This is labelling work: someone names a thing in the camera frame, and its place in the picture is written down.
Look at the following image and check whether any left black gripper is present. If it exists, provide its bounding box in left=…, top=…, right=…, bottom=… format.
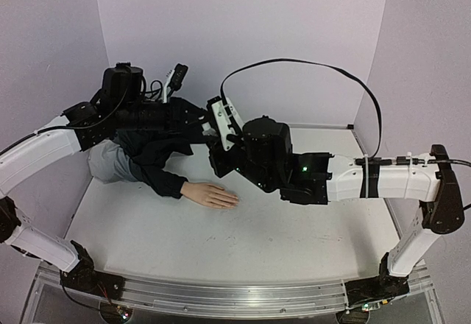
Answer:
left=116, top=96, right=216, bottom=135

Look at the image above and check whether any clear nail polish bottle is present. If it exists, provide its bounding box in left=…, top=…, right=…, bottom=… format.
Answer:
left=202, top=122, right=218, bottom=137

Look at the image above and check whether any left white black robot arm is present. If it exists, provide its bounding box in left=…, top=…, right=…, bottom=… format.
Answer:
left=1, top=63, right=207, bottom=292

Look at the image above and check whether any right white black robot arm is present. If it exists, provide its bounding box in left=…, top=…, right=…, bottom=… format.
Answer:
left=202, top=116, right=465, bottom=278

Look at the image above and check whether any mannequin hand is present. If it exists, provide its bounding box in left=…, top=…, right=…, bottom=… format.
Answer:
left=180, top=182, right=239, bottom=209

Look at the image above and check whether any black grey jacket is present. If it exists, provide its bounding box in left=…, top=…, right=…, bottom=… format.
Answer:
left=88, top=130, right=213, bottom=205

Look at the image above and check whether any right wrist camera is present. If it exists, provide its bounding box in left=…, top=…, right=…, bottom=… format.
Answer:
left=208, top=96, right=244, bottom=152

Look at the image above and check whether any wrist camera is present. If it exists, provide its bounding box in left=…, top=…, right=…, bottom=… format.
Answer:
left=208, top=96, right=244, bottom=152
left=160, top=63, right=188, bottom=103

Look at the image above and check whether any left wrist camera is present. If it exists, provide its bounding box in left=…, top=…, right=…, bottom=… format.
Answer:
left=160, top=63, right=188, bottom=103

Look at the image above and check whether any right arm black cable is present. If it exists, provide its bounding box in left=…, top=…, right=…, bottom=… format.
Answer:
left=219, top=57, right=383, bottom=163

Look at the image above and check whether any aluminium front rail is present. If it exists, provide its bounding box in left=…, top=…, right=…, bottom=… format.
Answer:
left=37, top=261, right=434, bottom=319

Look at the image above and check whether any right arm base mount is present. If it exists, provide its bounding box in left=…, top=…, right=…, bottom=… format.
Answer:
left=345, top=253, right=409, bottom=307

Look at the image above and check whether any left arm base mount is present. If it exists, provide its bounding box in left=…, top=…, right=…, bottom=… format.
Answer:
left=60, top=240, right=124, bottom=300

